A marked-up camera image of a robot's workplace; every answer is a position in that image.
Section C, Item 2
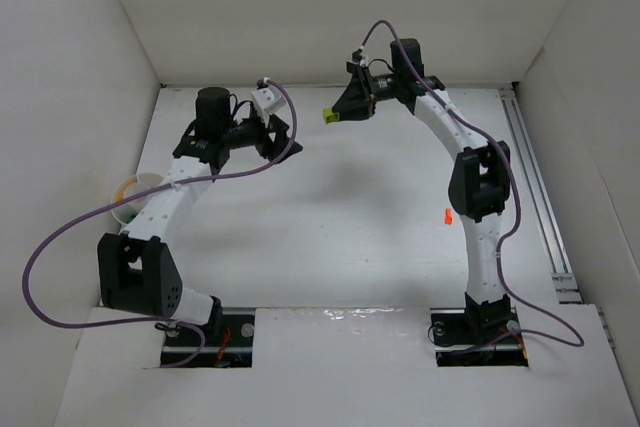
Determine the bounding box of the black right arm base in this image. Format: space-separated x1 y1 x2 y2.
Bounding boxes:
427 309 529 368

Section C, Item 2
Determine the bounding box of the yellow long lego brick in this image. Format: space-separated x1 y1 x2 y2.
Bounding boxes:
112 175 138 202

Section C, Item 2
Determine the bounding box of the white divided round container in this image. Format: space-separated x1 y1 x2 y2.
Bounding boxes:
110 172 164 234

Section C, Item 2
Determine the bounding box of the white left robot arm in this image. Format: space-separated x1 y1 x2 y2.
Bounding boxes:
97 82 302 334

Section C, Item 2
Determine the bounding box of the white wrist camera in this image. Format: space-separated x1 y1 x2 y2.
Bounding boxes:
251 87 286 120
346 46 368 74

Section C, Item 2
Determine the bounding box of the aluminium rail at table edge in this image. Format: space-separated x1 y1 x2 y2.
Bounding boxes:
499 86 584 304

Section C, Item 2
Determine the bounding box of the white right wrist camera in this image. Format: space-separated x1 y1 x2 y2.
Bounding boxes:
346 46 368 74

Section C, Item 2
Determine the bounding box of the lime green lego brick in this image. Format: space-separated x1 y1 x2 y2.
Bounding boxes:
323 108 340 124

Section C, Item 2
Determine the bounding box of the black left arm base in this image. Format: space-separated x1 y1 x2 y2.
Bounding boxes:
159 311 256 369

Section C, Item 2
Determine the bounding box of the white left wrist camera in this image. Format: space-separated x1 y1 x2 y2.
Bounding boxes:
251 87 286 120

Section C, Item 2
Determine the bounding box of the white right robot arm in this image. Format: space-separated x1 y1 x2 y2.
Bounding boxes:
323 38 512 347

